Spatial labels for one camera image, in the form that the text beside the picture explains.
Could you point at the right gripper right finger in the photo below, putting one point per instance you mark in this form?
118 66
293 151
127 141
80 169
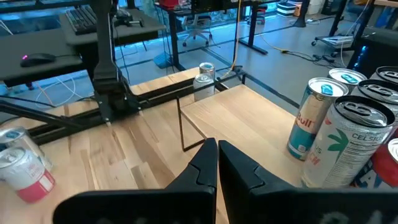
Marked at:
248 193

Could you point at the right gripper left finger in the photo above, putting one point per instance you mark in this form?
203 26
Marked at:
199 177

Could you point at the white Celsius can palm print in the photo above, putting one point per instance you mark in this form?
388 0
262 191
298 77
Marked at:
348 149

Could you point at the red Fanta can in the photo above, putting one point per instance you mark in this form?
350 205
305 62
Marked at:
385 168

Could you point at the white Celsius Peach Vibe can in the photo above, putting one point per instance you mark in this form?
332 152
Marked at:
377 90
387 74

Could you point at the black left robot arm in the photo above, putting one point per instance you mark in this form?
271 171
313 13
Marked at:
105 77

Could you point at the white orange beverage can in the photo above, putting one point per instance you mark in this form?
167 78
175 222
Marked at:
28 180
203 90

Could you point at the black desk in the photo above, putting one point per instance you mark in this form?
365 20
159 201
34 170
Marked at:
174 37

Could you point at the white office chair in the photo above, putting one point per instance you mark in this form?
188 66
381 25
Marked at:
197 26

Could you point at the black power strip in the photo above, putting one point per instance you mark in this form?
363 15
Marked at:
323 58

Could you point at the black rolling stand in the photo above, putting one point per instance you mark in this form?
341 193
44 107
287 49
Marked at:
334 40

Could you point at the white storage box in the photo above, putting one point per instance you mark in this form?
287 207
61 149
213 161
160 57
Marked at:
286 8

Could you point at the black computer blue light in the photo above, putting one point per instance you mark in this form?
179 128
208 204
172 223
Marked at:
373 49

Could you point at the black keyboard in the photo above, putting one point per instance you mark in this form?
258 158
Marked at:
81 20

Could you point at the black computer mouse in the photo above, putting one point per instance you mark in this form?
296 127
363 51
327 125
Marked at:
37 59

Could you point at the grey side table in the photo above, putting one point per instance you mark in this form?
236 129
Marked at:
31 43

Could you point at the wooden shelf black frame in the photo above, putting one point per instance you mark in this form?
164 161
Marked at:
242 124

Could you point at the black aluminium rail frame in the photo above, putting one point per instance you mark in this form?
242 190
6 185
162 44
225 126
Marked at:
161 93

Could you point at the black overhead rig frame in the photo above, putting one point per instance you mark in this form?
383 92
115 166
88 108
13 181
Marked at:
40 115

